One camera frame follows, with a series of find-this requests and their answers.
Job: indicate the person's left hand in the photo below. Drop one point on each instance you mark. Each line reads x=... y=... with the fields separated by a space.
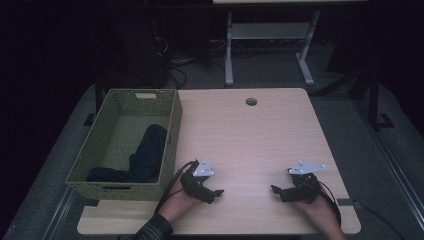
x=176 y=203

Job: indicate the grey table edge clip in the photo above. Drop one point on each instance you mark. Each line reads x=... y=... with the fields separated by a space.
x=345 y=202

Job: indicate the white metal table frame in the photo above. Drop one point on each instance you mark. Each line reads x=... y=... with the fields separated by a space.
x=266 y=30

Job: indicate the green woven basket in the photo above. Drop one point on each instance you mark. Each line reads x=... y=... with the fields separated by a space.
x=100 y=146

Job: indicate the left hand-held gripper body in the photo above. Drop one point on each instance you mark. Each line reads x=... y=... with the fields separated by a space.
x=195 y=183

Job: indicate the metal frame rail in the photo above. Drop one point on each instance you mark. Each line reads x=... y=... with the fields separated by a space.
x=390 y=160
x=60 y=213

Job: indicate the black metal post with foot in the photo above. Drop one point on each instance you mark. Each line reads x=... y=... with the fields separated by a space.
x=98 y=96

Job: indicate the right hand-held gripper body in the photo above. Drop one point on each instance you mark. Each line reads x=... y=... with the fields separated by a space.
x=305 y=185

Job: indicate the person's right hand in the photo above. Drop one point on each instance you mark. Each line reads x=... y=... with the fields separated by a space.
x=318 y=211

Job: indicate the dark navy cloth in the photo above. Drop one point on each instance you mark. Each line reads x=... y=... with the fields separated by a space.
x=146 y=156

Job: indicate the black metal stand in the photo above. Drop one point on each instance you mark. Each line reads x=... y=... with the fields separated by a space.
x=375 y=103

